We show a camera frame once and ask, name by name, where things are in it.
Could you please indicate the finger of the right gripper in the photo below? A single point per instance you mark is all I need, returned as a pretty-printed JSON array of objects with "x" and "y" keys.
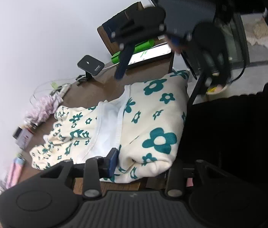
[
  {"x": 124, "y": 58},
  {"x": 174, "y": 44}
]

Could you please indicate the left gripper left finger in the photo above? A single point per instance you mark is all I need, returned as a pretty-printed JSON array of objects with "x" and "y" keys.
[{"x": 93, "y": 170}]

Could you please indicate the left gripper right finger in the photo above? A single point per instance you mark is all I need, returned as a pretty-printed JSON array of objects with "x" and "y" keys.
[{"x": 182, "y": 175}]

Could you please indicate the cream teal flower garment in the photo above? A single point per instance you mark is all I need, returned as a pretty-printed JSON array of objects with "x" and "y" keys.
[{"x": 144, "y": 124}]

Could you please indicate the pink floral garment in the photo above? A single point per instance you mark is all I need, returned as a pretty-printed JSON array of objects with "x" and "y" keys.
[{"x": 42, "y": 109}]

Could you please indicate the light blue pink mesh garment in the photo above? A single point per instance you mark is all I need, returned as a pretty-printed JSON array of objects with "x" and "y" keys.
[{"x": 15, "y": 172}]

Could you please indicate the green cylinder object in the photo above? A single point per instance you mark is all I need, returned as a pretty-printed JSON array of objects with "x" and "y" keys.
[{"x": 138, "y": 48}]

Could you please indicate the tablet with white screen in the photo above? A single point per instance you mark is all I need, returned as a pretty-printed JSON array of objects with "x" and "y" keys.
[{"x": 157, "y": 53}]

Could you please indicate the grey tin box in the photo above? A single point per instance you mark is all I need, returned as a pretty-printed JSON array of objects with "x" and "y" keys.
[{"x": 24, "y": 139}]

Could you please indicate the black small box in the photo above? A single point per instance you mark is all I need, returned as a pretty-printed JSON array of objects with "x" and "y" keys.
[{"x": 17, "y": 132}]

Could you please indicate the black wireless charger stand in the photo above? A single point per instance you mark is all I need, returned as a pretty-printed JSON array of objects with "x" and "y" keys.
[{"x": 91, "y": 66}]

